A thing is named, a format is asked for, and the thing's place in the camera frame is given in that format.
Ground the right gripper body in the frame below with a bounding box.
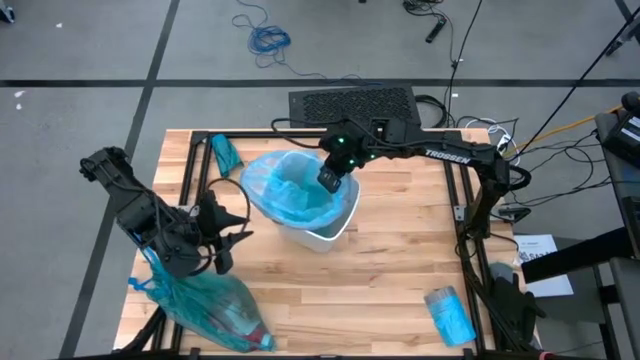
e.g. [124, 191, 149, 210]
[318, 119, 382, 174]

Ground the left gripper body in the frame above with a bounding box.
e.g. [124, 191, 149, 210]
[192, 189, 235, 275]

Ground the light blue trash bag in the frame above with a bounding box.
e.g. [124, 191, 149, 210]
[239, 149, 352, 232]

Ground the white plastic trash bin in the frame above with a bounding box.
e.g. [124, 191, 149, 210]
[274, 172, 362, 255]

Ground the teal plastic trash bag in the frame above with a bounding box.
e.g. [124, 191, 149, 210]
[127, 247, 277, 354]

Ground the red Core Power bottle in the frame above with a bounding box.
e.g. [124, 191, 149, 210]
[214, 309, 275, 352]

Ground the dark teal bag roll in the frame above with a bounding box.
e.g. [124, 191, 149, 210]
[209, 133, 245, 179]

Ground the blue bag pack clear wrap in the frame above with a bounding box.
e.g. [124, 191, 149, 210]
[423, 285, 478, 348]

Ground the black perforated computer case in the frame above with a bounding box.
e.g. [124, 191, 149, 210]
[288, 84, 422, 129]

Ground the white power strip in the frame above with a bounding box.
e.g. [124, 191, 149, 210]
[492, 124, 514, 152]

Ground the black glove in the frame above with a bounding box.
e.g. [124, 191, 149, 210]
[487, 262, 547, 352]

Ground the white paper sheet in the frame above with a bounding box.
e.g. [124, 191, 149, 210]
[512, 233, 575, 299]

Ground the slanted black pole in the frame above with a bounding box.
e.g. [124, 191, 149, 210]
[518, 9, 640, 154]

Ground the black side desk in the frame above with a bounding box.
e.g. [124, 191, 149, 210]
[519, 89, 640, 360]

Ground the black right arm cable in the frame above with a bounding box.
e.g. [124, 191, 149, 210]
[271, 117, 351, 151]

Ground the black table frame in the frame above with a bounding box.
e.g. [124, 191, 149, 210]
[119, 129, 506, 360]

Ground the blue cable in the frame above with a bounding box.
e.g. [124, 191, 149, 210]
[231, 0, 381, 86]

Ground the black cable with plug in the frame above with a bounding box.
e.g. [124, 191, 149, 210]
[402, 0, 450, 45]

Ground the yellow extension cable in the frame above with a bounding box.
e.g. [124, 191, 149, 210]
[513, 103, 624, 151]

